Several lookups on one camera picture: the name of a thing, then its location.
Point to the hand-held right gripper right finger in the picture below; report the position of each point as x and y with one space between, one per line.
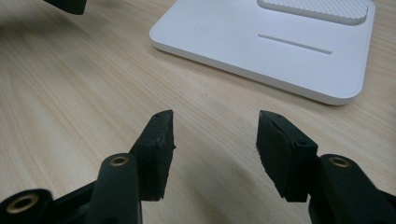
286 155

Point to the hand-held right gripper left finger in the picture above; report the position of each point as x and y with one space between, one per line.
154 155

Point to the white desk lamp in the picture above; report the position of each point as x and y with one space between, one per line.
249 56

